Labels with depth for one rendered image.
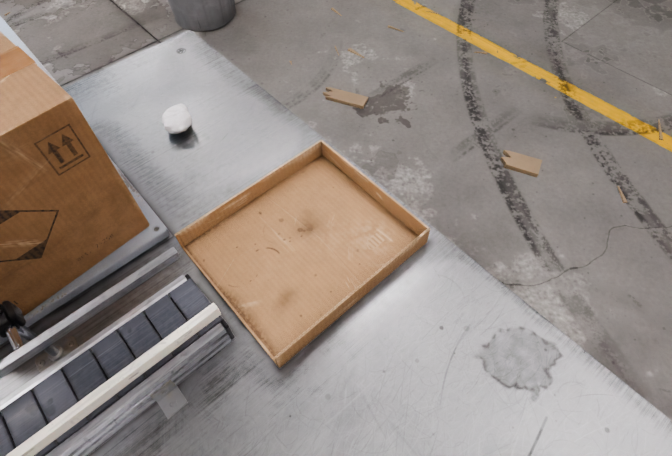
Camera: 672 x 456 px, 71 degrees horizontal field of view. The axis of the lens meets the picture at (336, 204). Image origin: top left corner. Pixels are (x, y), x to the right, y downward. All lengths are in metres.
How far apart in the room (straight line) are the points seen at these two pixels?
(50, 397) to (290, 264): 0.35
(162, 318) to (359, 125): 1.58
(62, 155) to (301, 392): 0.43
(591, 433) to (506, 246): 1.17
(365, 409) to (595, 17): 2.69
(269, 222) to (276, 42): 1.91
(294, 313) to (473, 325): 0.26
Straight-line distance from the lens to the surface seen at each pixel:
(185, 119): 0.95
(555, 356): 0.74
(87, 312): 0.64
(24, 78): 0.69
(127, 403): 0.67
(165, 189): 0.88
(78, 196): 0.71
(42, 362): 0.80
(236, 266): 0.75
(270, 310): 0.71
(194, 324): 0.64
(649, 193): 2.21
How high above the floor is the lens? 1.48
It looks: 54 degrees down
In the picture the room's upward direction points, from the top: 2 degrees counter-clockwise
